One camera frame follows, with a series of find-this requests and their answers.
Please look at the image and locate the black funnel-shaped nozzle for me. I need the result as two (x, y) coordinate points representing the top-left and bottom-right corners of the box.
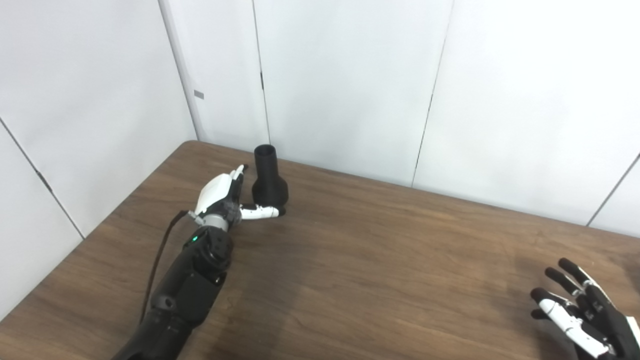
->
(251, 144), (289, 211)

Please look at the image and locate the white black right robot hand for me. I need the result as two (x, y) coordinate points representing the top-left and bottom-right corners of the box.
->
(530, 258), (640, 360)

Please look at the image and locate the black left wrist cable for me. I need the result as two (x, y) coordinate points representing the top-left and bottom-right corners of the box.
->
(139, 210), (193, 323)

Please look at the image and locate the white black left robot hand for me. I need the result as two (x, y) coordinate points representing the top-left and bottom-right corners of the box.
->
(194, 164), (287, 232)

